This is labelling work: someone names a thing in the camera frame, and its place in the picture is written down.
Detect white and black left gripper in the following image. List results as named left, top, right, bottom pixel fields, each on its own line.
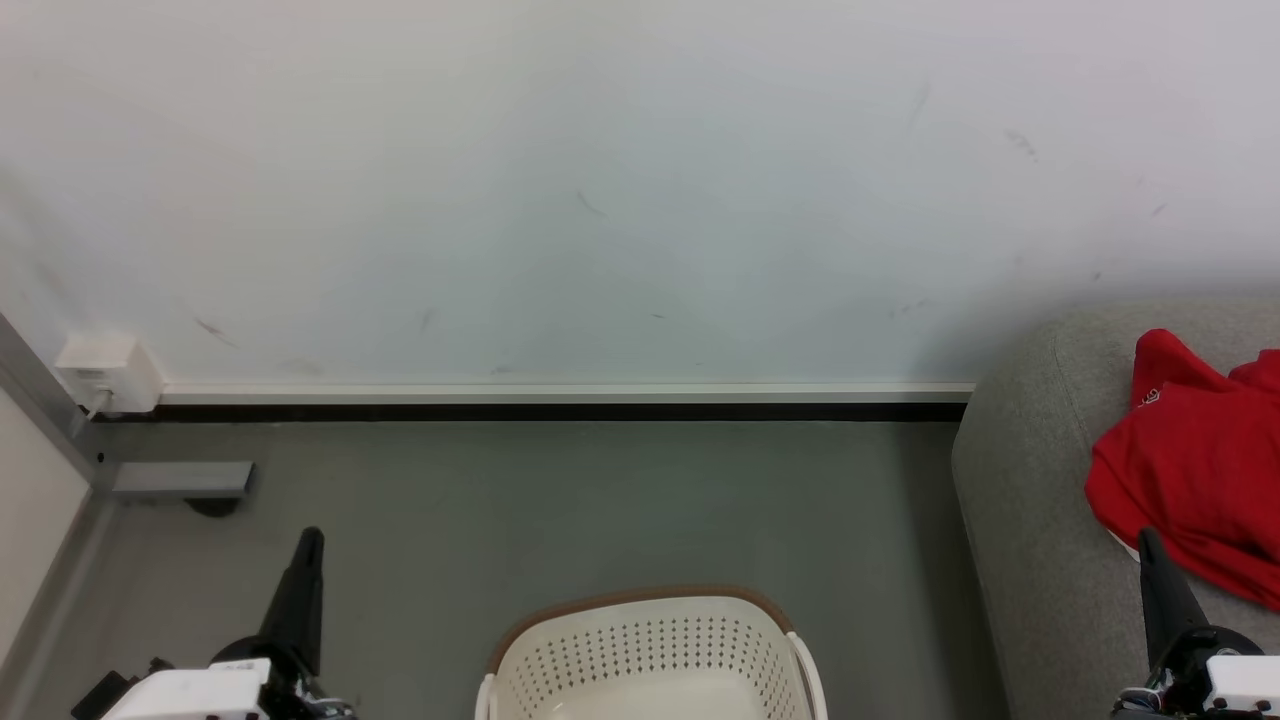
left=98, top=527, right=346, bottom=720

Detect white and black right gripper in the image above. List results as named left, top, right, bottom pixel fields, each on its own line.
left=1139, top=527, right=1280, bottom=720

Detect red shirt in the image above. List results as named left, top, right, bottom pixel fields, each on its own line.
left=1084, top=328, right=1280, bottom=612

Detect grey fabric sofa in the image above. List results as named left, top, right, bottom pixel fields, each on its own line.
left=950, top=300, right=1280, bottom=720

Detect white partition panel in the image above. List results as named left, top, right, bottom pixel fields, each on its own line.
left=0, top=390, right=93, bottom=666

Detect black baseboard strip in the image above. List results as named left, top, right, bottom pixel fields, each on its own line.
left=95, top=402, right=971, bottom=423

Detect white perforated laundry basket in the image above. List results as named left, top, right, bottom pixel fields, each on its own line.
left=474, top=586, right=830, bottom=720

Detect right gripper cable bundle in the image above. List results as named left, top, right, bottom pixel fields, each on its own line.
left=1112, top=682, right=1161, bottom=720

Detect white wall outlet box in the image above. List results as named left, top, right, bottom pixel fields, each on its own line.
left=54, top=334, right=164, bottom=415

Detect white wall cable trunking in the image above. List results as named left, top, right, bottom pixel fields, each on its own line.
left=160, top=381, right=977, bottom=405

